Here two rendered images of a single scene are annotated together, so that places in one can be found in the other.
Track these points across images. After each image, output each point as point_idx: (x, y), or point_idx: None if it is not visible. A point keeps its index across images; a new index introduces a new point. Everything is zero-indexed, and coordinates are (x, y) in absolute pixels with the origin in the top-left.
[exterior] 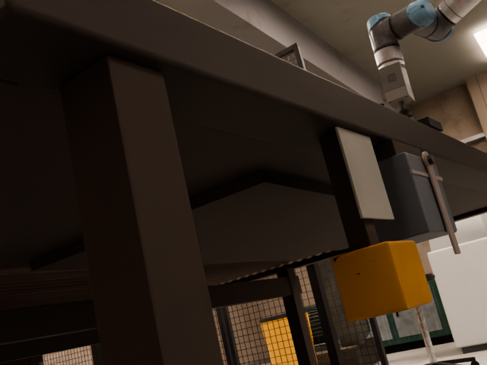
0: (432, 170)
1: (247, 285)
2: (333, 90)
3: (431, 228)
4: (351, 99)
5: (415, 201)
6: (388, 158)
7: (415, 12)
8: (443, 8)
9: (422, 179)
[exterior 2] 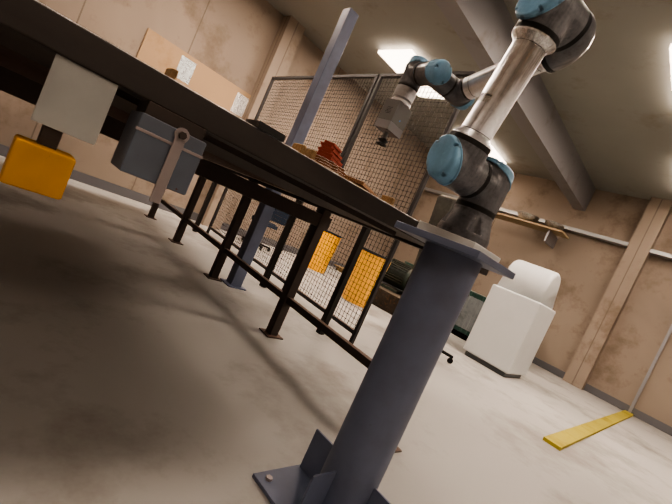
0: (179, 143)
1: (281, 199)
2: (64, 27)
3: (125, 169)
4: (97, 46)
5: (127, 147)
6: (139, 112)
7: (430, 67)
8: (465, 80)
9: (155, 141)
